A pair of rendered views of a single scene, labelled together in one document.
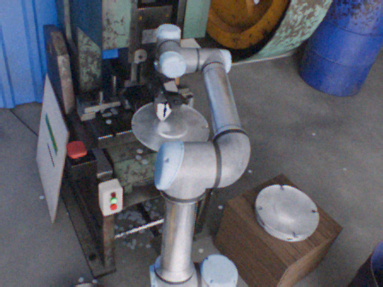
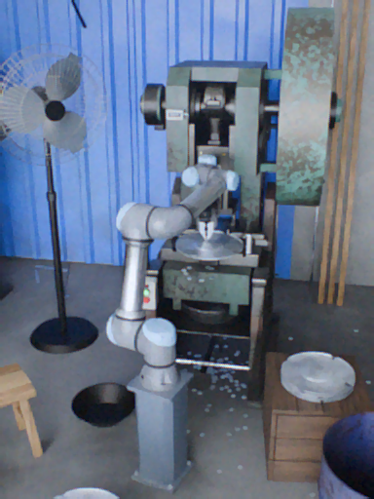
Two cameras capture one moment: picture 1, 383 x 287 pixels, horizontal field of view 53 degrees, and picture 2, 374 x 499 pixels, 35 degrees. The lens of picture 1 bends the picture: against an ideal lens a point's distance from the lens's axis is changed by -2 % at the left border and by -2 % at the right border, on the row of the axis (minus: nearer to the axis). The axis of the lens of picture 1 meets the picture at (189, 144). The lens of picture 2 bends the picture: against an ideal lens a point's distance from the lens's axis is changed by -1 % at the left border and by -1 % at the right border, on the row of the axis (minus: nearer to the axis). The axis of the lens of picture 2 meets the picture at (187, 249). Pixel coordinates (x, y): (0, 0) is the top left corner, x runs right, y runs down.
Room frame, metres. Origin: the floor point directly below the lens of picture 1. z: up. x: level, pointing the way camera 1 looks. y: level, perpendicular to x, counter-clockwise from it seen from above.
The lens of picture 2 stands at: (-0.56, -1.55, 1.73)
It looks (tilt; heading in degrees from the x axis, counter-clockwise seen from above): 22 degrees down; 46
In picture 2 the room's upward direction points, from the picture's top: straight up
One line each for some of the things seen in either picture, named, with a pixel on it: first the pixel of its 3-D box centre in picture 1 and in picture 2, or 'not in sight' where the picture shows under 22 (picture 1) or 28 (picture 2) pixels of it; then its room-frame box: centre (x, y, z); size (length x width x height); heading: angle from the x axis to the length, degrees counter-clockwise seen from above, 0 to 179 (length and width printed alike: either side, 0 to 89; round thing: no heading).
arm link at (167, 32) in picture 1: (167, 43); (206, 169); (1.16, 0.12, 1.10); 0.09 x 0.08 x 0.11; 15
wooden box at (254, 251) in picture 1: (274, 237); (313, 415); (1.18, -0.49, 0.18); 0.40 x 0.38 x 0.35; 42
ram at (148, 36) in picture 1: (145, 37); (213, 173); (1.30, 0.22, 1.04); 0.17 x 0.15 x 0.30; 35
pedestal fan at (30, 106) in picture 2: not in sight; (71, 183); (1.21, 1.26, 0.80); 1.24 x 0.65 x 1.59; 35
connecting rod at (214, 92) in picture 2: not in sight; (215, 119); (1.33, 0.25, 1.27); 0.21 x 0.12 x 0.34; 35
